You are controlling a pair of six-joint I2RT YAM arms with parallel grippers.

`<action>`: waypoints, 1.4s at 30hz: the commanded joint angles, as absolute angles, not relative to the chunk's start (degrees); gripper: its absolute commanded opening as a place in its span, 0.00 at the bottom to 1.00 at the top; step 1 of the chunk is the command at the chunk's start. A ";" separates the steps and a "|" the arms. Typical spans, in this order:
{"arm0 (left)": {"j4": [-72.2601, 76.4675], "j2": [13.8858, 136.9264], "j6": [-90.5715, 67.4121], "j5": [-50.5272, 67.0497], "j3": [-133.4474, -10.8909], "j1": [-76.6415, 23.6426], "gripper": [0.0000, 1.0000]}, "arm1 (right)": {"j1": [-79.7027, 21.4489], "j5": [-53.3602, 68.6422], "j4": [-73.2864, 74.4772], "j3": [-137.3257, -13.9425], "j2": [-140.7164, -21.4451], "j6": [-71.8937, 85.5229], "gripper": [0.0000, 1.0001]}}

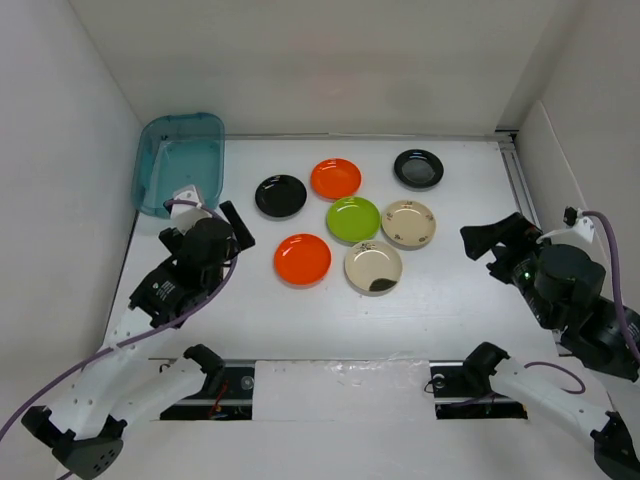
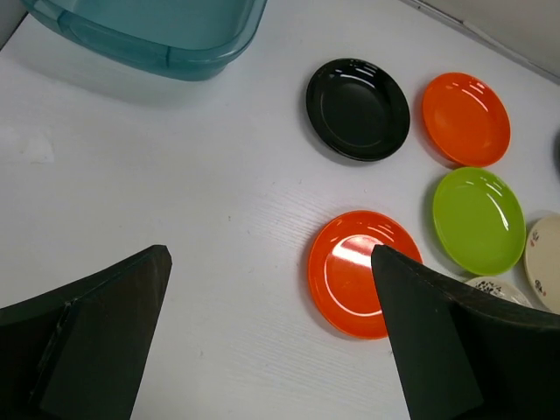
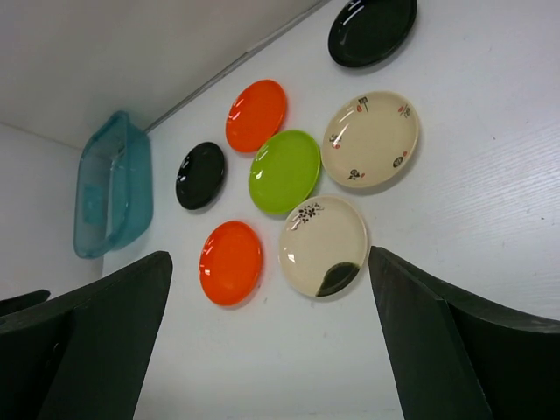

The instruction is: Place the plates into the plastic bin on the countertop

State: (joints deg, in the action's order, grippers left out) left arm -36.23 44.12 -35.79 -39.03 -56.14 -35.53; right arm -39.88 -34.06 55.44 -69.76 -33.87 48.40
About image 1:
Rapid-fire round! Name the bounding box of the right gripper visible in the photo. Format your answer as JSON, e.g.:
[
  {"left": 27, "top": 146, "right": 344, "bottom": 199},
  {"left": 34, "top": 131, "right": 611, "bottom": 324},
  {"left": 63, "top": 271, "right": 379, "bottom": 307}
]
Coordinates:
[{"left": 460, "top": 209, "right": 557, "bottom": 327}]

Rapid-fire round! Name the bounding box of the orange plate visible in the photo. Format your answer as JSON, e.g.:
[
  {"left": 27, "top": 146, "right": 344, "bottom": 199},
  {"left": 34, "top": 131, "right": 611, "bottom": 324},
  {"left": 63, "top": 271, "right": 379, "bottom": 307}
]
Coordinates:
[
  {"left": 310, "top": 158, "right": 362, "bottom": 200},
  {"left": 273, "top": 233, "right": 332, "bottom": 286}
]

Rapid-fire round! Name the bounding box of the green plate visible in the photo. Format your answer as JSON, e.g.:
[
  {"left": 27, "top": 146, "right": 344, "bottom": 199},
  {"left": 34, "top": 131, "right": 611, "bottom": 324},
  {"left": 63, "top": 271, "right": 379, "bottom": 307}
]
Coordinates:
[{"left": 326, "top": 196, "right": 381, "bottom": 243}]

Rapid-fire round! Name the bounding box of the cream plate dark spot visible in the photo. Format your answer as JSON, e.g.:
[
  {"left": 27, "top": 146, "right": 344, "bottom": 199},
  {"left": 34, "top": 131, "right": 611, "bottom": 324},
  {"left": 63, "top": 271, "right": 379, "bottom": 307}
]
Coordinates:
[{"left": 344, "top": 240, "right": 403, "bottom": 295}]

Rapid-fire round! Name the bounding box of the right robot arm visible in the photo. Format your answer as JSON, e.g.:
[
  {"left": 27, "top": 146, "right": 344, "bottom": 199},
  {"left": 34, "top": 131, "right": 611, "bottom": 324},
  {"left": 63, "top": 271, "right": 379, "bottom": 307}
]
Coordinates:
[{"left": 460, "top": 207, "right": 639, "bottom": 479}]

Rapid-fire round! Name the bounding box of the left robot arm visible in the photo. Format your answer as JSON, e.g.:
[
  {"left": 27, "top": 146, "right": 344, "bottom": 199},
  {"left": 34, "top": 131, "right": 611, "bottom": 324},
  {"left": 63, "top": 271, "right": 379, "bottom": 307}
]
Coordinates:
[{"left": 11, "top": 199, "right": 255, "bottom": 479}]

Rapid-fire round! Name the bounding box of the teal plastic bin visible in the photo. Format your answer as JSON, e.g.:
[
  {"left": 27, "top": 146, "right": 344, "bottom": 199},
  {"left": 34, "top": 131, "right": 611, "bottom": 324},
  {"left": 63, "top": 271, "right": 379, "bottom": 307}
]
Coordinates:
[{"left": 131, "top": 112, "right": 225, "bottom": 219}]

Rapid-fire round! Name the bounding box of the cream floral plate right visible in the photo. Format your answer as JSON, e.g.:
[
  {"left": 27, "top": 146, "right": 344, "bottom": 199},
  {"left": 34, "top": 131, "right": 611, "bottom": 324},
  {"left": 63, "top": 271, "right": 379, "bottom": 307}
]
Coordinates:
[{"left": 381, "top": 200, "right": 437, "bottom": 248}]

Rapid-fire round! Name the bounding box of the black plate grey centre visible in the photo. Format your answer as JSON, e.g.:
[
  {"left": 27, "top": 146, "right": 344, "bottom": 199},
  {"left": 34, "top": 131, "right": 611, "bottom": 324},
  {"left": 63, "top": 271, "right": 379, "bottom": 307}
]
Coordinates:
[{"left": 393, "top": 149, "right": 444, "bottom": 190}]

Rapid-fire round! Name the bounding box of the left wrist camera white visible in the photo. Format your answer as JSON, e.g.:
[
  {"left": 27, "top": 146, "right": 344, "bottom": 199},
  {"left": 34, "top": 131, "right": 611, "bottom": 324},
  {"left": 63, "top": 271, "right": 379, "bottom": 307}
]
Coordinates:
[{"left": 170, "top": 184, "right": 207, "bottom": 222}]

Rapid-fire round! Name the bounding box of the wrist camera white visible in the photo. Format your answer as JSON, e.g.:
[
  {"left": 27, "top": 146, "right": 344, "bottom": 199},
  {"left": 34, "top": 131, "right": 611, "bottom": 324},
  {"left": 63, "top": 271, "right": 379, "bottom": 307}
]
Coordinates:
[
  {"left": 170, "top": 184, "right": 207, "bottom": 222},
  {"left": 536, "top": 206, "right": 595, "bottom": 244}
]

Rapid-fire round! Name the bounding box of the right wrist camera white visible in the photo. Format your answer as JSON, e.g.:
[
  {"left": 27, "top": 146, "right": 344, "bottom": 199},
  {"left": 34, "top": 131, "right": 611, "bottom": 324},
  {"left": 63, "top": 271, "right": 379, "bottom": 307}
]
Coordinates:
[{"left": 536, "top": 206, "right": 595, "bottom": 244}]

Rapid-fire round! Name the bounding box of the aluminium rail right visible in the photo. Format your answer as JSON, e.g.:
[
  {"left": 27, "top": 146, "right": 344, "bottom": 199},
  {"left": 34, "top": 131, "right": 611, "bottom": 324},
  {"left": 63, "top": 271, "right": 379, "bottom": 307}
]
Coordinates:
[{"left": 495, "top": 130, "right": 540, "bottom": 226}]

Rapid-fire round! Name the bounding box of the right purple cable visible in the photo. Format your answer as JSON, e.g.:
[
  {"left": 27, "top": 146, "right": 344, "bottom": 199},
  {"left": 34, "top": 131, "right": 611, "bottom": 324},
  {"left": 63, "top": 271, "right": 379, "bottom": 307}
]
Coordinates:
[{"left": 522, "top": 210, "right": 640, "bottom": 396}]

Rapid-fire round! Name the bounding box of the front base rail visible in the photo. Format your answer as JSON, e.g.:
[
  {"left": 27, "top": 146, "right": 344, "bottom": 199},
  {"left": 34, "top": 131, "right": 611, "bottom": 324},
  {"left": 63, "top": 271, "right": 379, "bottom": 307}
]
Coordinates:
[{"left": 160, "top": 360, "right": 527, "bottom": 423}]

